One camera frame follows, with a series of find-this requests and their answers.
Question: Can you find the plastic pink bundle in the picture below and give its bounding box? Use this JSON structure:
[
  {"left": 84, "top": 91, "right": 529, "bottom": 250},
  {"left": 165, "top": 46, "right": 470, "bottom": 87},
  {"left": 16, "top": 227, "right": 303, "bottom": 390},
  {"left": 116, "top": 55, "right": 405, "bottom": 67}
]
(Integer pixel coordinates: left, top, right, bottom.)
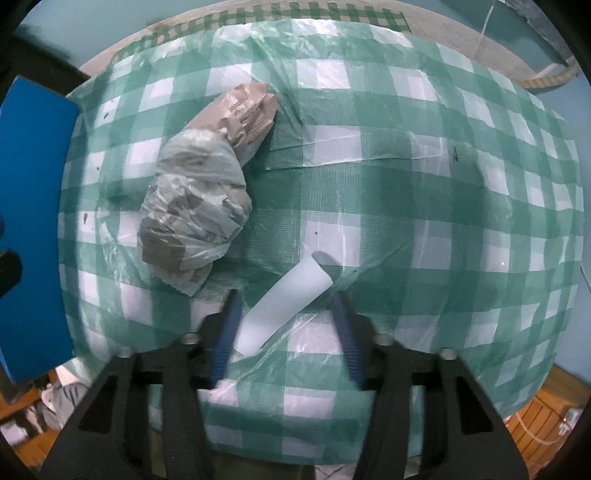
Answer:
[{"left": 137, "top": 83, "right": 277, "bottom": 296}]

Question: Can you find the grey striped clothing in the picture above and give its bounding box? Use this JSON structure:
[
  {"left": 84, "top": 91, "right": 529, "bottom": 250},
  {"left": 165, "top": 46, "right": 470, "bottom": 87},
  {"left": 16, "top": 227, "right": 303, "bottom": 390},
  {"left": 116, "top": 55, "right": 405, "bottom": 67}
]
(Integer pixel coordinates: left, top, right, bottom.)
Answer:
[{"left": 1, "top": 366, "right": 88, "bottom": 446}]

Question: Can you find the orange wooden crate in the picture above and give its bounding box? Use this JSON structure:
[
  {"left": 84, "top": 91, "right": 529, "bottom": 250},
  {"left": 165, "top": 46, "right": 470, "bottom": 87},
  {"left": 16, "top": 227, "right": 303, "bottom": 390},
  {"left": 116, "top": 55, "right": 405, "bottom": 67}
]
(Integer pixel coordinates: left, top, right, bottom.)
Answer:
[{"left": 505, "top": 389, "right": 579, "bottom": 479}]

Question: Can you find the teal checkered plastic tablecloth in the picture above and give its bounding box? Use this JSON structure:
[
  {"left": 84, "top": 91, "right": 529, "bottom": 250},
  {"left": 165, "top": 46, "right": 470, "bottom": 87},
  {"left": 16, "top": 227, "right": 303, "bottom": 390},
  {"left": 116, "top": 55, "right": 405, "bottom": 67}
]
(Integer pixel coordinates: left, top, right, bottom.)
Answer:
[{"left": 56, "top": 19, "right": 586, "bottom": 466}]

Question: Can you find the blue cardboard box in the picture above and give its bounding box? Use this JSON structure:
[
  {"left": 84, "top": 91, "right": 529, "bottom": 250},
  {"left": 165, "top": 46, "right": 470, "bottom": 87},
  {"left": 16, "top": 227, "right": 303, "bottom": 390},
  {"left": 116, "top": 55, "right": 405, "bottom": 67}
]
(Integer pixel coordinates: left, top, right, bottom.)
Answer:
[{"left": 1, "top": 77, "right": 79, "bottom": 384}]

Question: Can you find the green beige checkered cloth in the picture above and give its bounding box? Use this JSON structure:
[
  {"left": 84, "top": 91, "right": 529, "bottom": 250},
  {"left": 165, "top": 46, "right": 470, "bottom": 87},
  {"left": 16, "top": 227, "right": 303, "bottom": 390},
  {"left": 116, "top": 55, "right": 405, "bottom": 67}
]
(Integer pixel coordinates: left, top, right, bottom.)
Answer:
[{"left": 110, "top": 1, "right": 411, "bottom": 64}]

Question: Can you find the braided beige rope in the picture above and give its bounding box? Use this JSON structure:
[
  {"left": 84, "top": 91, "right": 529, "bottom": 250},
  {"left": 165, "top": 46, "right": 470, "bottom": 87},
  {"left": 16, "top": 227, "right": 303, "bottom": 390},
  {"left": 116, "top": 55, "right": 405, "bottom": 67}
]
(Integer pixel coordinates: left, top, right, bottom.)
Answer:
[{"left": 516, "top": 55, "right": 582, "bottom": 91}]

